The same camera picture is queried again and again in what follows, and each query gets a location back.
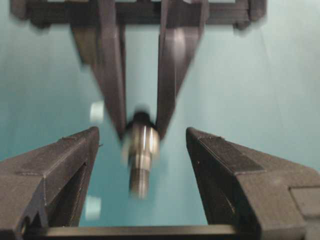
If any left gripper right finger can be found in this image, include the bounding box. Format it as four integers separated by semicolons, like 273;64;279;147
186;127;320;240

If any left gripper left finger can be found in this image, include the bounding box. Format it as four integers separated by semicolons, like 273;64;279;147
0;126;100;240

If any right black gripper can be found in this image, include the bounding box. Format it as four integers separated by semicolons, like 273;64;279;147
9;0;267;140

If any silver threaded metal shaft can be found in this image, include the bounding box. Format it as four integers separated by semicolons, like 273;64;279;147
122;110;160;199

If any small white tape piece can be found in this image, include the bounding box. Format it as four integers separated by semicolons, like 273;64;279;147
89;101;104;123
84;195;102;221

